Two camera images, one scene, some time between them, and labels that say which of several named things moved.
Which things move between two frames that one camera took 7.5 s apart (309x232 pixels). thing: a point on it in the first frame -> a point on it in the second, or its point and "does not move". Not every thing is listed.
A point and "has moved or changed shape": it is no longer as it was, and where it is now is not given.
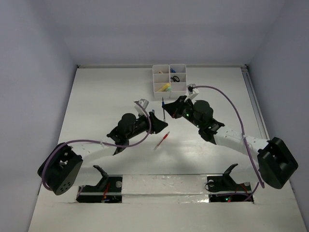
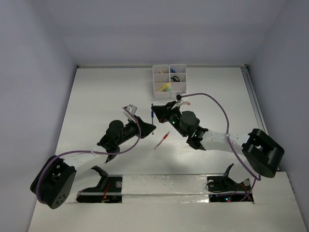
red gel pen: x=160 y=142 does not move
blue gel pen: x=163 y=106 has moved or changed shape
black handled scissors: x=172 y=79 does not move
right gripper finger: x=174 y=109 -> x=161 y=112
